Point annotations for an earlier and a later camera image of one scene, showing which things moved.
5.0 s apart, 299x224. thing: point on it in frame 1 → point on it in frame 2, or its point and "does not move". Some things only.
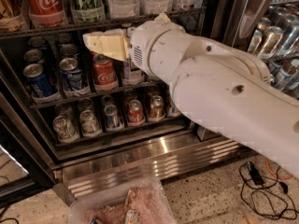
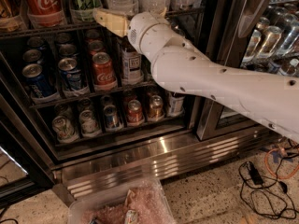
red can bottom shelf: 135,112 does not move
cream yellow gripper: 141,45 → 139,28
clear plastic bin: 136,202 does not move
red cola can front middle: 104,71 does not move
